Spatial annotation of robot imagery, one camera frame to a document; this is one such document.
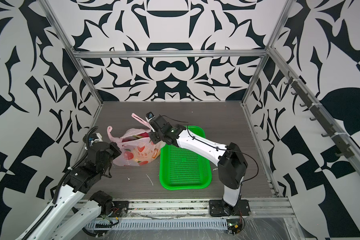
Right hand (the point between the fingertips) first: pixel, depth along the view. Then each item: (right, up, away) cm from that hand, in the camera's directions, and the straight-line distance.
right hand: (154, 131), depth 81 cm
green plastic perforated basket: (+15, -22, +6) cm, 28 cm away
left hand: (-17, -4, -7) cm, 19 cm away
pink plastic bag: (-9, -10, 0) cm, 14 cm away
